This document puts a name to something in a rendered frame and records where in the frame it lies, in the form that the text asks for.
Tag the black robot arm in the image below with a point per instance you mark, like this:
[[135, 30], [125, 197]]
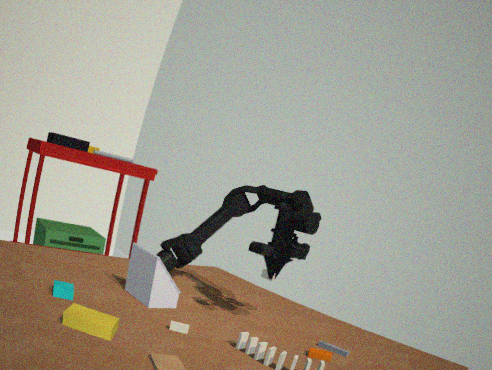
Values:
[[295, 212]]

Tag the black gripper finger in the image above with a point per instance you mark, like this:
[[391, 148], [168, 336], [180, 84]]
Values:
[[281, 264], [271, 263]]

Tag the teal rectangular block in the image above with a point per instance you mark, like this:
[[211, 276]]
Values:
[[63, 290]]

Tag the yellow flat block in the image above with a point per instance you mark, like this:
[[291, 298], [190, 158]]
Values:
[[90, 321]]

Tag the orange flat block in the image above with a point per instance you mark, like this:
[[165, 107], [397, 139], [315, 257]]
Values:
[[319, 354]]

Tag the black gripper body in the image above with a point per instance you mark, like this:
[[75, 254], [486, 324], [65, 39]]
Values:
[[271, 249]]

